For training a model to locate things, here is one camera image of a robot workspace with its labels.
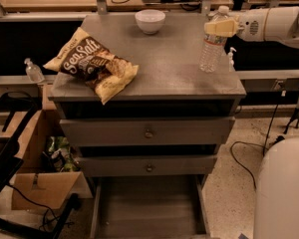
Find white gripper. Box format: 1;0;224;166
204;9;268;42

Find grey middle drawer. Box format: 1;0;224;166
79;155;216;177

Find brown cardboard box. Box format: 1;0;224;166
0;83;94;212

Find grey top drawer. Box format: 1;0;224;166
60;117;234;146

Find black floor cable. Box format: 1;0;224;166
229;81;287;191

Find sea salt chip bag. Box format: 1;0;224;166
44;27;139;105

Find small pump bottle right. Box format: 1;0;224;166
227;47;236;71

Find green snack bags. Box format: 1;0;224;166
42;136;79;172

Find white ceramic bowl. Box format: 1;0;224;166
135;9;165;35

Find clear plastic water bottle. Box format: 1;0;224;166
199;6;229;73

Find clear sanitizer bottle left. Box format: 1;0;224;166
24;58;45;83

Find grey drawer cabinet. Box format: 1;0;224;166
48;11;247;239

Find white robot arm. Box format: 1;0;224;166
204;6;299;239

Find grey open bottom drawer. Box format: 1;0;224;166
90;175;210;239

